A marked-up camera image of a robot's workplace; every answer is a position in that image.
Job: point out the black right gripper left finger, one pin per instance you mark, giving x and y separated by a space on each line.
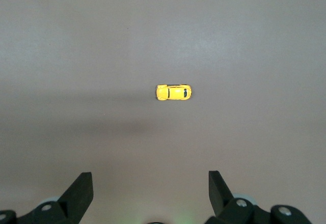
76 196

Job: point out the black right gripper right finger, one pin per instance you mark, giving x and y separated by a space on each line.
219 193

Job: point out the yellow beetle toy car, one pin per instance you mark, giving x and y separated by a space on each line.
174 93

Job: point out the brown table mat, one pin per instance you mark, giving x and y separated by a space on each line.
163 43

